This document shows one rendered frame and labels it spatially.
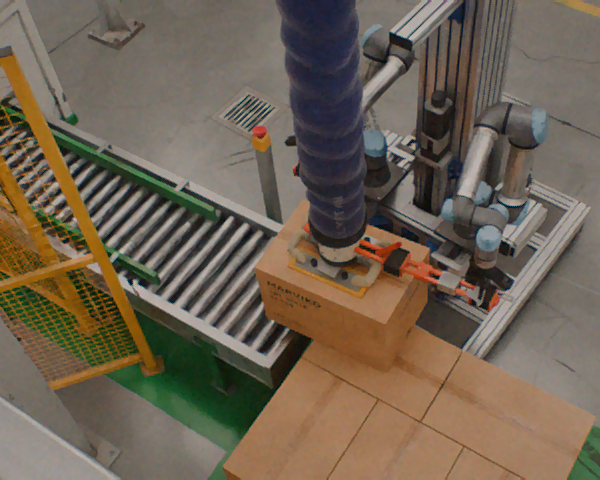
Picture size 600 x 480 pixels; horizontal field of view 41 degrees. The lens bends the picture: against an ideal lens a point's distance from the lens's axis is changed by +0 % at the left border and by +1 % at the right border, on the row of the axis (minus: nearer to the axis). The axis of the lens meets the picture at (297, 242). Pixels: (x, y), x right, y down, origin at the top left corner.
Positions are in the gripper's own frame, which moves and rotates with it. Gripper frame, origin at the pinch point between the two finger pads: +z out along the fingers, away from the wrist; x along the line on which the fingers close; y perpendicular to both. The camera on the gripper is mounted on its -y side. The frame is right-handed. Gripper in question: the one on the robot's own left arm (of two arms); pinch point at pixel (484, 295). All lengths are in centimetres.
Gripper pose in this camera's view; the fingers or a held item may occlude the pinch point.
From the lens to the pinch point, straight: 301.7
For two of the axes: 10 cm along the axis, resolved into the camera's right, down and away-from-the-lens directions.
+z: 0.9, 6.1, 7.9
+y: -8.6, -3.5, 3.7
